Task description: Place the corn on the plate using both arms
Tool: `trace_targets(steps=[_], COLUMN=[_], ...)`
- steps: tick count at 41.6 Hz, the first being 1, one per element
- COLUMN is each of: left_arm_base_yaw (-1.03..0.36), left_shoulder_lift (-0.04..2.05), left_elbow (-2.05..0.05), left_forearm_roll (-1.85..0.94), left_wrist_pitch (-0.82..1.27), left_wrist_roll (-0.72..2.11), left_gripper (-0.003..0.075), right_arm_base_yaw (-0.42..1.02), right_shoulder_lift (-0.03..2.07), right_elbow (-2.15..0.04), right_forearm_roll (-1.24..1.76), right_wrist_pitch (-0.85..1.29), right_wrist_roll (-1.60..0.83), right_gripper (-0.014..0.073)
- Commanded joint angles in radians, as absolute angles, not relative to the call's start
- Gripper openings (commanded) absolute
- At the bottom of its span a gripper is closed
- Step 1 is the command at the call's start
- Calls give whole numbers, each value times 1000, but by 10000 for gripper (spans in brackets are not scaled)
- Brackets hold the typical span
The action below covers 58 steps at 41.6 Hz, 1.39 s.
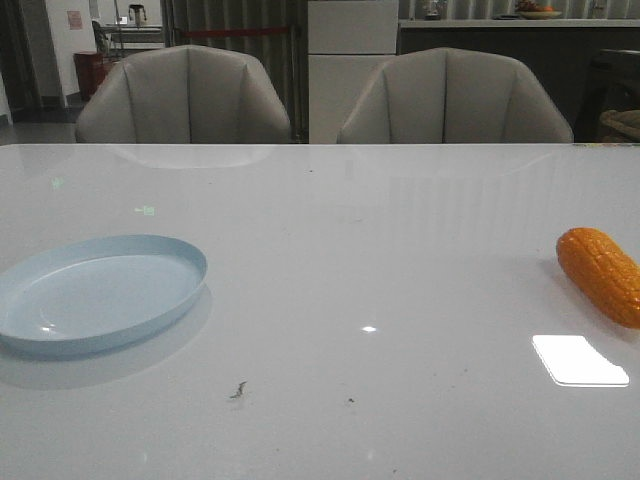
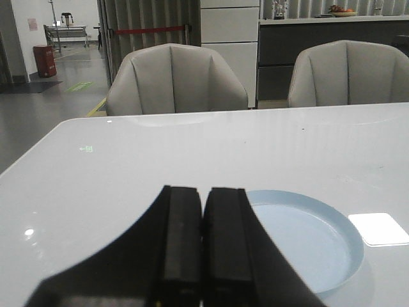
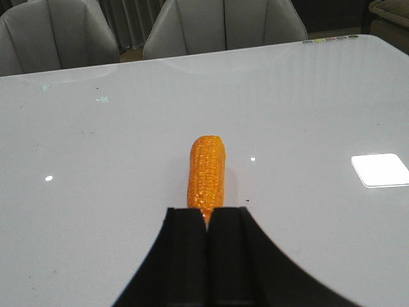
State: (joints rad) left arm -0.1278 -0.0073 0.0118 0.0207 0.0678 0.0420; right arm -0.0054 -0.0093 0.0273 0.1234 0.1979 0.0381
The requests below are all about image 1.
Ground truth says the light blue round plate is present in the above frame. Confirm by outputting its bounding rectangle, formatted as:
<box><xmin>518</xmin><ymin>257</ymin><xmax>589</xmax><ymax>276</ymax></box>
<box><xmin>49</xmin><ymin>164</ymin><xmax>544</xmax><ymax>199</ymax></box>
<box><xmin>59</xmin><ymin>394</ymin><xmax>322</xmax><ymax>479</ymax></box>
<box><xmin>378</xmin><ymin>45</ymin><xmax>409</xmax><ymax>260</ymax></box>
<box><xmin>1</xmin><ymin>235</ymin><xmax>208</xmax><ymax>357</ymax></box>

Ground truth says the orange toy corn cob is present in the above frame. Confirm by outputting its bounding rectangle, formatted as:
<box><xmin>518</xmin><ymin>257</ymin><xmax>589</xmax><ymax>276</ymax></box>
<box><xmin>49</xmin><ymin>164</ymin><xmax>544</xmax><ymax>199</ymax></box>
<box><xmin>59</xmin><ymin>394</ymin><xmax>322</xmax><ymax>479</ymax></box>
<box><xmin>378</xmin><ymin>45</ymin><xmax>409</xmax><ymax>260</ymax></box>
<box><xmin>556</xmin><ymin>227</ymin><xmax>639</xmax><ymax>329</ymax></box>

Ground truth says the right beige upholstered chair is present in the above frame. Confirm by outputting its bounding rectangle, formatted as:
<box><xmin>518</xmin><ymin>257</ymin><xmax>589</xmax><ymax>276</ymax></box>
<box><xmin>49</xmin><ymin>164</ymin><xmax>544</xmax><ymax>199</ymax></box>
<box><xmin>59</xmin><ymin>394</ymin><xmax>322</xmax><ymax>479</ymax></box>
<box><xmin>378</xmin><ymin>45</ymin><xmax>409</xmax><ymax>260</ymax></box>
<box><xmin>337</xmin><ymin>48</ymin><xmax>574</xmax><ymax>144</ymax></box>

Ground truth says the beige upholstered chair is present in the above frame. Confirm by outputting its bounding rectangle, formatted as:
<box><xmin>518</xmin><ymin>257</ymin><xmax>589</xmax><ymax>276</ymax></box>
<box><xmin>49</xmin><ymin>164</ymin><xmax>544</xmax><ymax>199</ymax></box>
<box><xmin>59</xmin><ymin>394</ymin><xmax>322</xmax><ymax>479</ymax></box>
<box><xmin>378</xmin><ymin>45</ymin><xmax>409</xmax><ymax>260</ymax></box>
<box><xmin>337</xmin><ymin>48</ymin><xmax>574</xmax><ymax>144</ymax></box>
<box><xmin>75</xmin><ymin>45</ymin><xmax>291</xmax><ymax>144</ymax></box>

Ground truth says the left beige upholstered chair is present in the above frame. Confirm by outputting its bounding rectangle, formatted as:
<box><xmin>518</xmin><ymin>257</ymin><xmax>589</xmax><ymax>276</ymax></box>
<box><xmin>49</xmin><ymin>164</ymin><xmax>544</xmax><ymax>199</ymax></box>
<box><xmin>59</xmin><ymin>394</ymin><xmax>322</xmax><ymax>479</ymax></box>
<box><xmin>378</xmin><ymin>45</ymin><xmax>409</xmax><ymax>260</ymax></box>
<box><xmin>75</xmin><ymin>45</ymin><xmax>291</xmax><ymax>144</ymax></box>

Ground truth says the white cabinet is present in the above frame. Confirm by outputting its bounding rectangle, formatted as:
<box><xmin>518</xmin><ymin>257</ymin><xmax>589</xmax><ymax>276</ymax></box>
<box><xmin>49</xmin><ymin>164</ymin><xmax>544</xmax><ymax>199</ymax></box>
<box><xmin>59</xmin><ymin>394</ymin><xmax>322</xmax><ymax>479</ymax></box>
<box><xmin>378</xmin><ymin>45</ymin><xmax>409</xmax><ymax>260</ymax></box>
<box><xmin>307</xmin><ymin>1</ymin><xmax>399</xmax><ymax>144</ymax></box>

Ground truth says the red barrier belt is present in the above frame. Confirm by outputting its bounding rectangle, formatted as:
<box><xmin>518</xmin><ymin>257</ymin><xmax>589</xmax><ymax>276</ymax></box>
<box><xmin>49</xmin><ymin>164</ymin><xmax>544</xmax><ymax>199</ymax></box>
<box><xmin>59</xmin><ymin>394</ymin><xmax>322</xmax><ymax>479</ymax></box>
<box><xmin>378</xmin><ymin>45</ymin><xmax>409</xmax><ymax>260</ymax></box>
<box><xmin>178</xmin><ymin>26</ymin><xmax>290</xmax><ymax>38</ymax></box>

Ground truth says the background desk with kettle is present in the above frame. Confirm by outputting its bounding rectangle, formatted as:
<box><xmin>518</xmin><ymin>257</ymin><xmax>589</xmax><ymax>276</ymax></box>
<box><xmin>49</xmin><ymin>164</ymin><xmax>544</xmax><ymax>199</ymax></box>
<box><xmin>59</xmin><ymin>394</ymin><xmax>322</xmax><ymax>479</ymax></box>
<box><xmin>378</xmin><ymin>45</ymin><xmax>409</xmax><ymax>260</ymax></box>
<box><xmin>89</xmin><ymin>0</ymin><xmax>165</xmax><ymax>59</ymax></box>

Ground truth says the red bin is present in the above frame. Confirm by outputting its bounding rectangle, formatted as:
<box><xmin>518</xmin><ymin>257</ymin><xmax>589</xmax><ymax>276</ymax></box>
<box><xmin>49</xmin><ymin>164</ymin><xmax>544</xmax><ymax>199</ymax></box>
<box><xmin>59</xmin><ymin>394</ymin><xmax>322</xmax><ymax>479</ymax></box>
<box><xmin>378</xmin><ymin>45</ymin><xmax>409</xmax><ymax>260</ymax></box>
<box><xmin>73</xmin><ymin>51</ymin><xmax>106</xmax><ymax>101</ymax></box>

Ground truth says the dark grey counter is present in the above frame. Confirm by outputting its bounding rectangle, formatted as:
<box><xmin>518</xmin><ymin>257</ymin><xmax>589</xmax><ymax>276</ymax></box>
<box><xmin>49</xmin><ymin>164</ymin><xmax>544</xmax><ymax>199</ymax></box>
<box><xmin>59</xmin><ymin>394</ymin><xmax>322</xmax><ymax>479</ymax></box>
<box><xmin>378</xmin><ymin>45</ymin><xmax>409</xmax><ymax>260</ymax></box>
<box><xmin>398</xmin><ymin>19</ymin><xmax>639</xmax><ymax>128</ymax></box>

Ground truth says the fruit bowl on counter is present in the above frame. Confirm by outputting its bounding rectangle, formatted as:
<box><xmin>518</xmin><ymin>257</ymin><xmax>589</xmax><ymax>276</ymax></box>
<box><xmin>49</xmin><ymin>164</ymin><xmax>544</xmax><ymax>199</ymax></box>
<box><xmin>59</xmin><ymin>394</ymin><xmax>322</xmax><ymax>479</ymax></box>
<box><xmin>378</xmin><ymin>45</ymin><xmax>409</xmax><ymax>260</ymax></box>
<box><xmin>515</xmin><ymin>0</ymin><xmax>562</xmax><ymax>20</ymax></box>

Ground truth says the dark wooden chair at right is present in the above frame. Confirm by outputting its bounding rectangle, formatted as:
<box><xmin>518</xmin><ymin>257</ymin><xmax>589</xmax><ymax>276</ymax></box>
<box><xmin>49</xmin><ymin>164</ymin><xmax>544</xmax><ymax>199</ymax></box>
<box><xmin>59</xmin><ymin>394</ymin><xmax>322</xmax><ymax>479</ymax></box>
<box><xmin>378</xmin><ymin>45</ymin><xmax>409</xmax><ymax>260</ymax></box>
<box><xmin>573</xmin><ymin>49</ymin><xmax>639</xmax><ymax>142</ymax></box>

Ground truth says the pink wall notice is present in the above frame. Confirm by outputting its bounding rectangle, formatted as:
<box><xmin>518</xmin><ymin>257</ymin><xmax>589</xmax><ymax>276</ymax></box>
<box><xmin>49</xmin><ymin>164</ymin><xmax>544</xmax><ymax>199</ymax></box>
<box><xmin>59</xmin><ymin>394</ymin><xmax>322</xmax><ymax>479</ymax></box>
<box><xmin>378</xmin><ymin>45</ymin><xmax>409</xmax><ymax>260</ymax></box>
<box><xmin>66</xmin><ymin>10</ymin><xmax>83</xmax><ymax>30</ymax></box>

